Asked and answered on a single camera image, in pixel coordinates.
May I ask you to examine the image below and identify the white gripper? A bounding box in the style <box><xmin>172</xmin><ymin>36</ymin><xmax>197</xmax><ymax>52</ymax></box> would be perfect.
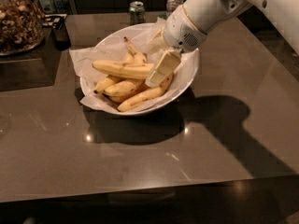
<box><xmin>146</xmin><ymin>6</ymin><xmax>206</xmax><ymax>87</ymax></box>

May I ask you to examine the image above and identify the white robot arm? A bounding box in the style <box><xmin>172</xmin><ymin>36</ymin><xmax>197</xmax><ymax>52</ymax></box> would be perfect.
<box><xmin>146</xmin><ymin>0</ymin><xmax>299</xmax><ymax>87</ymax></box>

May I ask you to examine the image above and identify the upright yellow banana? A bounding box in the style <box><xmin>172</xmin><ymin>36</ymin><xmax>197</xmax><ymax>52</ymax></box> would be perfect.
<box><xmin>123</xmin><ymin>36</ymin><xmax>148</xmax><ymax>64</ymax></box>

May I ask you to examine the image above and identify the front long yellow banana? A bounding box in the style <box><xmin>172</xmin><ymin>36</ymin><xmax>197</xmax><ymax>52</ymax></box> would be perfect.
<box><xmin>118</xmin><ymin>74</ymin><xmax>174</xmax><ymax>112</ymax></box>

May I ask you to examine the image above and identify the white bowl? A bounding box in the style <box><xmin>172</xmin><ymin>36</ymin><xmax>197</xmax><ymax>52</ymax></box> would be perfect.
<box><xmin>79</xmin><ymin>22</ymin><xmax>201</xmax><ymax>116</ymax></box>

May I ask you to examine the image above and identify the left small yellow banana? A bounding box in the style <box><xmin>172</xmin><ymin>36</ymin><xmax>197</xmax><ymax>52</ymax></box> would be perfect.
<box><xmin>93</xmin><ymin>76</ymin><xmax>121</xmax><ymax>93</ymax></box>

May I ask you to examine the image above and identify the white paper liner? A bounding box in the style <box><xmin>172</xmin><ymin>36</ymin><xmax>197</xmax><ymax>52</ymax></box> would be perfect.
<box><xmin>68</xmin><ymin>22</ymin><xmax>198</xmax><ymax>112</ymax></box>

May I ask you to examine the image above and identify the green soda can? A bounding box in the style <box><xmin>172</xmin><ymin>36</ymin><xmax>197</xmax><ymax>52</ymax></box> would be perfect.
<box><xmin>129</xmin><ymin>1</ymin><xmax>146</xmax><ymax>25</ymax></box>

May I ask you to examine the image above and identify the clear plastic water bottle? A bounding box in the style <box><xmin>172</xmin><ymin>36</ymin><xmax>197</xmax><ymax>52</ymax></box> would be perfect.
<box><xmin>166</xmin><ymin>0</ymin><xmax>184</xmax><ymax>17</ymax></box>

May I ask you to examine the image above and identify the dark tray stand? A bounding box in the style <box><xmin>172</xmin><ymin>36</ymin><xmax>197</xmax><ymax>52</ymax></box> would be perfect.
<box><xmin>0</xmin><ymin>14</ymin><xmax>71</xmax><ymax>91</ymax></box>

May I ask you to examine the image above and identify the glass jar of nuts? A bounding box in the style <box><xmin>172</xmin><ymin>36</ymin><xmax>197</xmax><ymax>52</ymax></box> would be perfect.
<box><xmin>0</xmin><ymin>0</ymin><xmax>44</xmax><ymax>56</ymax></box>

